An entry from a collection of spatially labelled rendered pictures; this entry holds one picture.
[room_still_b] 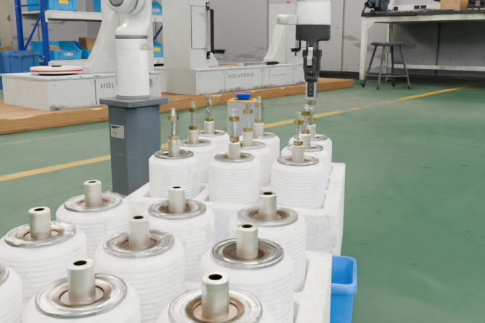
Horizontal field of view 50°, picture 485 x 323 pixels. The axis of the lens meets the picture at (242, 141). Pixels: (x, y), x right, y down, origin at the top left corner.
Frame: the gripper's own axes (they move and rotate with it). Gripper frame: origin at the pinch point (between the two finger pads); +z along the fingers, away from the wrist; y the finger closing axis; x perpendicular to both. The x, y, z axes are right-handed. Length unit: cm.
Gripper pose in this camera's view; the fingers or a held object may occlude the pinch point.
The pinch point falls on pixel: (311, 90)
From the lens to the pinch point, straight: 116.2
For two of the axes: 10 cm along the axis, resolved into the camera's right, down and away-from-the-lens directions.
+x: -9.8, -0.4, 2.2
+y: 2.2, -1.9, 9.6
